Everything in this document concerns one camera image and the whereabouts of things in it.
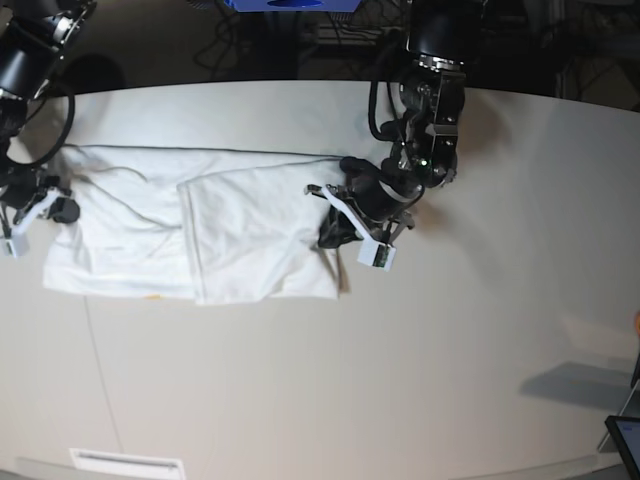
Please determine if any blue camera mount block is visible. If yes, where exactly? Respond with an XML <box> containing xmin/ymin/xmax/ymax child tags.
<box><xmin>225</xmin><ymin>0</ymin><xmax>361</xmax><ymax>13</ymax></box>

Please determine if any white printed T-shirt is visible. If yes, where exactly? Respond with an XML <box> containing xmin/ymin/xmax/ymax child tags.
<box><xmin>43</xmin><ymin>146</ymin><xmax>343</xmax><ymax>305</ymax></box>

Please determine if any black power strip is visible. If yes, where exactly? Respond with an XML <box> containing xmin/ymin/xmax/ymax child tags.
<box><xmin>309</xmin><ymin>24</ymin><xmax>403</xmax><ymax>49</ymax></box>

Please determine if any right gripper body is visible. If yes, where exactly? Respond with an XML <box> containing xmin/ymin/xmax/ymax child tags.
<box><xmin>1</xmin><ymin>168</ymin><xmax>55</xmax><ymax>220</ymax></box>

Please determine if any white paper label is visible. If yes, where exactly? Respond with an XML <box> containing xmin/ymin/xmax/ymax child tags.
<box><xmin>70</xmin><ymin>448</ymin><xmax>186</xmax><ymax>480</ymax></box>

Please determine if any black tablet device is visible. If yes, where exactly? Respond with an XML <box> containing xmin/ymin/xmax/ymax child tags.
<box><xmin>605</xmin><ymin>415</ymin><xmax>640</xmax><ymax>480</ymax></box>

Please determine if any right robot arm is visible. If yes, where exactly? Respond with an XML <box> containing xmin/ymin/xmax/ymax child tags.
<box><xmin>1</xmin><ymin>1</ymin><xmax>96</xmax><ymax>226</ymax></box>

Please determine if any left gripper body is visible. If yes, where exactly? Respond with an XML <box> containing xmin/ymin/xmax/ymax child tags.
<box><xmin>347</xmin><ymin>169</ymin><xmax>423</xmax><ymax>223</ymax></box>

